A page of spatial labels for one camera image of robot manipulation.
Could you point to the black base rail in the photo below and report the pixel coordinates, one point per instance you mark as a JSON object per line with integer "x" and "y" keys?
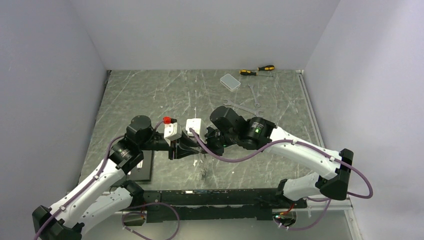
{"x": 213, "y": 204}

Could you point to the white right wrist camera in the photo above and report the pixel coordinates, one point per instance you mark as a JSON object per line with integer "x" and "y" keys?
{"x": 196, "y": 124}

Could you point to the yellow black screwdriver upper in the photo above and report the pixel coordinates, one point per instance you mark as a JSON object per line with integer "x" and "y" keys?
{"x": 266, "y": 68}

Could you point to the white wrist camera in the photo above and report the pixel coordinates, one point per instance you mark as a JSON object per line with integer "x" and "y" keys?
{"x": 172, "y": 130}
{"x": 196, "y": 124}

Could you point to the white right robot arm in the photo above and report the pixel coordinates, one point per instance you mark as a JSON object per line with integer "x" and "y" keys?
{"x": 329, "y": 178}

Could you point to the large silver wrench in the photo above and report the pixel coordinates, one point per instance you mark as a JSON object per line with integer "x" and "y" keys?
{"x": 256, "y": 112}

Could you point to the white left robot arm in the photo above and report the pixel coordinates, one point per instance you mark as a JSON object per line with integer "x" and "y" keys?
{"x": 85, "y": 206}

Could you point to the black flat box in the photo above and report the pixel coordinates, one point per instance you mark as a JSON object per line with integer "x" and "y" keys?
{"x": 142, "y": 172}

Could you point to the small silver wrench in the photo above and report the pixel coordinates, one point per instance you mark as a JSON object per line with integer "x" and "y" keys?
{"x": 256, "y": 102}

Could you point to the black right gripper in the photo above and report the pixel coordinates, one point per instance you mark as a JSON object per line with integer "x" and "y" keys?
{"x": 217, "y": 151}

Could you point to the yellow black screwdriver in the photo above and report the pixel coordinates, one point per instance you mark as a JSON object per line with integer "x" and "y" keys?
{"x": 266, "y": 68}
{"x": 245, "y": 72}

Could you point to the yellow black screwdriver lower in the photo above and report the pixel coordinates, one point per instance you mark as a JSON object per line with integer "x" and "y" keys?
{"x": 245, "y": 72}

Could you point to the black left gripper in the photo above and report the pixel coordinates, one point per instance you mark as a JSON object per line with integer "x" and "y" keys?
{"x": 180, "y": 153}

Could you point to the clear plastic box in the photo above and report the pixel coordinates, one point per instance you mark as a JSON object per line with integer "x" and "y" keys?
{"x": 230, "y": 82}

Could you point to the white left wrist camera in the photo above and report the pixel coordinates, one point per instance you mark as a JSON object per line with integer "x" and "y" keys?
{"x": 172, "y": 130}

